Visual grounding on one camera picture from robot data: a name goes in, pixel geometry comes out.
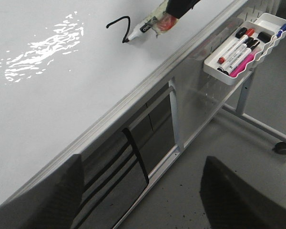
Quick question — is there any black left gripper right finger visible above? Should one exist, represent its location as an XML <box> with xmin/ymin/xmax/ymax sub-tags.
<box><xmin>200</xmin><ymin>156</ymin><xmax>286</xmax><ymax>229</ymax></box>

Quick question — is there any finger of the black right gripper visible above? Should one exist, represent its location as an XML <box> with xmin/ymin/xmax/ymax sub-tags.
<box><xmin>166</xmin><ymin>0</ymin><xmax>200</xmax><ymax>19</ymax></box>

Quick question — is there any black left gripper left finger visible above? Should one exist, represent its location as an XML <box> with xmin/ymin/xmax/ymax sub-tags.
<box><xmin>0</xmin><ymin>155</ymin><xmax>84</xmax><ymax>229</ymax></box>

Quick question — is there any white whiteboard marker with tape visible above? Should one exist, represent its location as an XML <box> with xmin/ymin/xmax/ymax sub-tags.
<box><xmin>123</xmin><ymin>0</ymin><xmax>178</xmax><ymax>43</ymax></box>

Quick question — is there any black whiteboard eraser block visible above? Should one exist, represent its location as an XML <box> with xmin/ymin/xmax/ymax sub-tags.
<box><xmin>257</xmin><ymin>32</ymin><xmax>272</xmax><ymax>43</ymax></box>

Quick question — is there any red capped white marker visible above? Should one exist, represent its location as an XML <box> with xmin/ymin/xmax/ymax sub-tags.
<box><xmin>217</xmin><ymin>27</ymin><xmax>255</xmax><ymax>64</ymax></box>

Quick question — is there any black caster wheel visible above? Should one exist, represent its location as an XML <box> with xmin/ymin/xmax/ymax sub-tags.
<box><xmin>273</xmin><ymin>142</ymin><xmax>286</xmax><ymax>155</ymax></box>

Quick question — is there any black capped white marker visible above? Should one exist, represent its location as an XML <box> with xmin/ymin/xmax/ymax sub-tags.
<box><xmin>217</xmin><ymin>37</ymin><xmax>254</xmax><ymax>72</ymax></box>

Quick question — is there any white plastic marker tray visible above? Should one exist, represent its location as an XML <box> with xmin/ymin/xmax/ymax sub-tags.
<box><xmin>204</xmin><ymin>13</ymin><xmax>286</xmax><ymax>85</ymax></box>

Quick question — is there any white metal pegboard panel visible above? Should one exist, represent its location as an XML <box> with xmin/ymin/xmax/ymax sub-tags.
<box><xmin>169</xmin><ymin>0</ymin><xmax>281</xmax><ymax>151</ymax></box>

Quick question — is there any pink highlighter marker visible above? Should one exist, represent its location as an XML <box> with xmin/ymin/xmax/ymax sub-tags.
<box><xmin>229</xmin><ymin>53</ymin><xmax>255</xmax><ymax>78</ymax></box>

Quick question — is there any blue capped marker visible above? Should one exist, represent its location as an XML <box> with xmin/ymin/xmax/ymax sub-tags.
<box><xmin>269</xmin><ymin>23</ymin><xmax>286</xmax><ymax>47</ymax></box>

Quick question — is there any white metal stand frame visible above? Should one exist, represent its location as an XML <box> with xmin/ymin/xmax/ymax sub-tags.
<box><xmin>121</xmin><ymin>73</ymin><xmax>286</xmax><ymax>229</ymax></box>

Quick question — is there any white whiteboard with aluminium frame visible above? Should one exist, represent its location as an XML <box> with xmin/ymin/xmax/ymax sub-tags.
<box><xmin>0</xmin><ymin>0</ymin><xmax>243</xmax><ymax>205</ymax></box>

